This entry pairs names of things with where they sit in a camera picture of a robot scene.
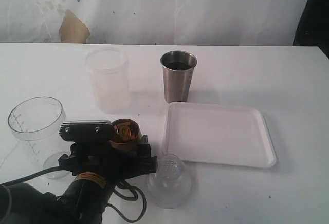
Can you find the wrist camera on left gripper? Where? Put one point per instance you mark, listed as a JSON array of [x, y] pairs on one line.
[[87, 131]]

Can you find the dark curtain at right edge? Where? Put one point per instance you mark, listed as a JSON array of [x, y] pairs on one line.
[[312, 29]]

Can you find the stainless steel cup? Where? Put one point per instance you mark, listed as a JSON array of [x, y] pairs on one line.
[[177, 70]]

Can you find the translucent plastic container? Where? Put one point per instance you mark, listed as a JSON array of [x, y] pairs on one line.
[[109, 77]]

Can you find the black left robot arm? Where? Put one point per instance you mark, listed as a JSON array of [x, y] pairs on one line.
[[84, 201]]

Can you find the brown wooden cup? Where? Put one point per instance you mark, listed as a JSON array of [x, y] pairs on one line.
[[131, 146]]

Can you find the clear plastic shaker cup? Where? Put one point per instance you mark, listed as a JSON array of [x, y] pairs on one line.
[[35, 124]]

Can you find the clear dome shaker lid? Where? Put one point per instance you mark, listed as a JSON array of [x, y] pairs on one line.
[[171, 185]]

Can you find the gold coins and brown cubes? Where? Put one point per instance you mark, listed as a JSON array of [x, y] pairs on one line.
[[124, 132]]

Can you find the white rectangular tray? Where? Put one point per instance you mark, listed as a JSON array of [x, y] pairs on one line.
[[218, 134]]

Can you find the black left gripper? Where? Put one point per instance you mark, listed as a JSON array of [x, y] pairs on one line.
[[108, 162]]

